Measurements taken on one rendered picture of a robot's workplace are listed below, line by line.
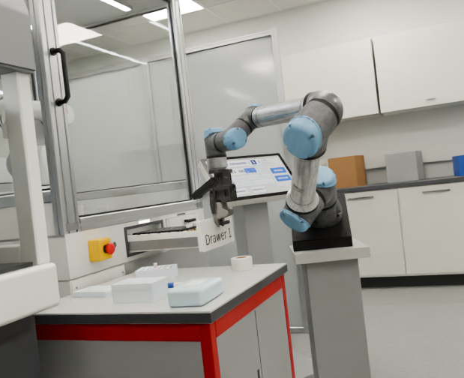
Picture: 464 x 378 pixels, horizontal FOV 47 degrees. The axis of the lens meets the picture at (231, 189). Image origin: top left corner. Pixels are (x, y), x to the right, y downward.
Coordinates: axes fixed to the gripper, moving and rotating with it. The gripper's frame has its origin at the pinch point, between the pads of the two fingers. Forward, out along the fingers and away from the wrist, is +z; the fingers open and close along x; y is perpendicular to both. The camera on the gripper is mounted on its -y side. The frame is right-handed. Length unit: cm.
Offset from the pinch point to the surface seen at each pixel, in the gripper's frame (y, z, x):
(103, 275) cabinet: -32.2, 12.4, -29.7
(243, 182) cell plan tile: -20, -14, 81
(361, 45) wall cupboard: 18, -129, 325
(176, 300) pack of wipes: 17, 13, -69
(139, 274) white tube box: -14.5, 11.6, -34.9
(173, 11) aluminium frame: -32, -99, 47
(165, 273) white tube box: -6.3, 12.2, -32.3
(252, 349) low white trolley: 27, 32, -46
